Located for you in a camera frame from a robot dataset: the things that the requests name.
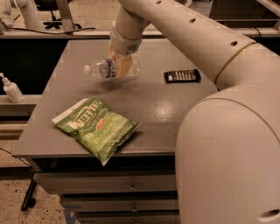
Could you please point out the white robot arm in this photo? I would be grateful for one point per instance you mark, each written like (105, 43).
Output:
(228, 145)

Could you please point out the green kettle chips bag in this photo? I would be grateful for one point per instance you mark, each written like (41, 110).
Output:
(96, 126)

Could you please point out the dark chocolate bar wrapper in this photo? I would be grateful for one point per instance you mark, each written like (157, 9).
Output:
(182, 76)

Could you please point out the white pump dispenser bottle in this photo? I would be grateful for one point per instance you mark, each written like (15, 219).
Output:
(12, 90)

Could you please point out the grey drawer cabinet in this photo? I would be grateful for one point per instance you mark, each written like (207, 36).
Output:
(137, 185)

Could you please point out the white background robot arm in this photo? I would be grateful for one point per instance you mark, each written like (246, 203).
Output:
(27, 10)

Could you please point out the black office chair base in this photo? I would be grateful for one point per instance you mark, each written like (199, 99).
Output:
(61, 15)

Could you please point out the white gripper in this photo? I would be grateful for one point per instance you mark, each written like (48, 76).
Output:
(126, 44)

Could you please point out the clear plastic water bottle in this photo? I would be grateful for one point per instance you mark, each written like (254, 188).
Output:
(106, 69)

